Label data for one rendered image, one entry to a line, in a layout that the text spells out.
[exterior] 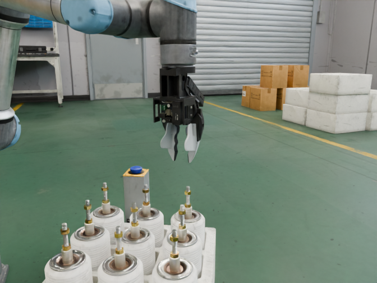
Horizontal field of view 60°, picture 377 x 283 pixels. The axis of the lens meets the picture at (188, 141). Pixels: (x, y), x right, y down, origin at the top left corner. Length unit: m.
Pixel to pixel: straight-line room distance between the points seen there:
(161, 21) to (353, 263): 1.02
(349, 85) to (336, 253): 2.24
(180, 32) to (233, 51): 5.82
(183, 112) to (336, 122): 2.75
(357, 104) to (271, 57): 3.64
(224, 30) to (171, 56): 5.77
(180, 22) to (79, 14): 0.19
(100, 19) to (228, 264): 0.89
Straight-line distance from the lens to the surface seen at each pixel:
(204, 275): 0.84
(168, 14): 0.68
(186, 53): 0.67
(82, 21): 0.60
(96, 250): 0.87
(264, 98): 4.52
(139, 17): 0.70
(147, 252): 0.84
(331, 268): 1.26
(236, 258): 1.23
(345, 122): 3.41
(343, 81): 3.31
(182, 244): 0.81
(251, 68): 6.68
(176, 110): 0.66
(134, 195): 1.10
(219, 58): 6.37
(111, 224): 0.96
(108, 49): 5.88
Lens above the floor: 0.68
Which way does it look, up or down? 14 degrees down
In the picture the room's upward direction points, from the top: straight up
